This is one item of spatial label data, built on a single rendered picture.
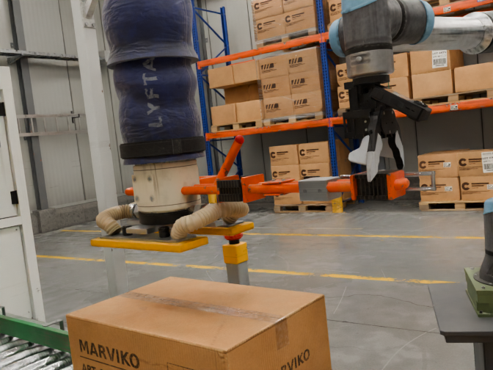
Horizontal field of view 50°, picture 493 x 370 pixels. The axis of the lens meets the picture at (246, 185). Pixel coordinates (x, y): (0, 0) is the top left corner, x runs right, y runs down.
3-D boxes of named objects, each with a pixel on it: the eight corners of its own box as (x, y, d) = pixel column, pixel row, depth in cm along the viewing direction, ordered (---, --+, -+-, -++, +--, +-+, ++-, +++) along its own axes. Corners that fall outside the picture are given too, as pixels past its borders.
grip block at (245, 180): (216, 203, 125) (213, 178, 124) (240, 197, 132) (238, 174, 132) (243, 203, 120) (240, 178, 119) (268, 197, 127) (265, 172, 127)
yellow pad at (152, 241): (90, 246, 141) (88, 228, 141) (119, 238, 149) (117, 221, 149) (180, 253, 120) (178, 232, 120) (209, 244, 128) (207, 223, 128)
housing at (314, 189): (298, 201, 112) (296, 180, 112) (314, 197, 118) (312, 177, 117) (327, 201, 108) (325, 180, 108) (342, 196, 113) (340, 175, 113)
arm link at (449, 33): (479, 17, 160) (320, 14, 121) (520, 7, 150) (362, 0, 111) (481, 56, 162) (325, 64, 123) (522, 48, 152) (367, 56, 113)
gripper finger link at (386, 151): (383, 164, 114) (369, 131, 109) (409, 162, 111) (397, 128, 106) (379, 174, 112) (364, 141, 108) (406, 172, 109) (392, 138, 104)
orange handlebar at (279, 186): (97, 199, 155) (96, 187, 155) (171, 186, 179) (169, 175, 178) (403, 195, 99) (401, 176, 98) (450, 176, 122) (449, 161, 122)
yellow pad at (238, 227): (143, 232, 156) (141, 215, 156) (167, 225, 164) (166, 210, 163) (232, 236, 135) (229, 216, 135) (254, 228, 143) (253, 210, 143)
